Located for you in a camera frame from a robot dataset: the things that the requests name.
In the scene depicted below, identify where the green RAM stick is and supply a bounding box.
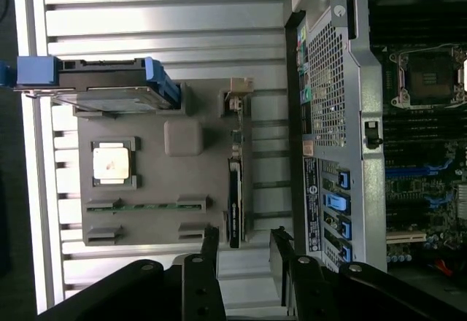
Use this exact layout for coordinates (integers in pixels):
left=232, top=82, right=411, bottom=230
left=86, top=204, right=204, bottom=213

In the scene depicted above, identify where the white expansion slot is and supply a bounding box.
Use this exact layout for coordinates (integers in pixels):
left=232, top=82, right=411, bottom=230
left=385, top=231, right=427, bottom=247

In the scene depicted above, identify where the grey plastic parts rack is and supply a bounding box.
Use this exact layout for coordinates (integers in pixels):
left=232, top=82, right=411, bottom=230
left=74, top=78, right=256, bottom=251

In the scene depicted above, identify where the green motherboard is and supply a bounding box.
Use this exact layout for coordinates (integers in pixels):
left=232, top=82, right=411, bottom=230
left=368, top=25, right=467, bottom=275

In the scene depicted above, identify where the silver CPU chip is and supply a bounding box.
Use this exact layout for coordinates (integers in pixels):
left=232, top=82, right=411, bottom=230
left=92, top=147, right=133, bottom=182

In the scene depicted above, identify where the blue expansion slot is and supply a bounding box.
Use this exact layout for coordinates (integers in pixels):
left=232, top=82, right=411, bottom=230
left=385, top=165, right=452, bottom=179

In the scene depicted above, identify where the open grey PC case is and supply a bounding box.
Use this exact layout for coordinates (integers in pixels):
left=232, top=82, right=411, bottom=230
left=284, top=0, right=467, bottom=300

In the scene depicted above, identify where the hard disk in blue carrier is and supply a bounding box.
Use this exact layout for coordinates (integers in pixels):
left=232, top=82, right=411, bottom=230
left=16, top=55, right=183, bottom=113

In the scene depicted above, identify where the metal CPU socket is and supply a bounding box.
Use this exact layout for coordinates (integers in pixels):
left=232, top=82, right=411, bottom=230
left=387, top=45, right=467, bottom=109

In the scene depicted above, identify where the coloured power wire bundle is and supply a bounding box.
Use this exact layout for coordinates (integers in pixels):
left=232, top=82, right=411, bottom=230
left=432, top=257, right=455, bottom=278

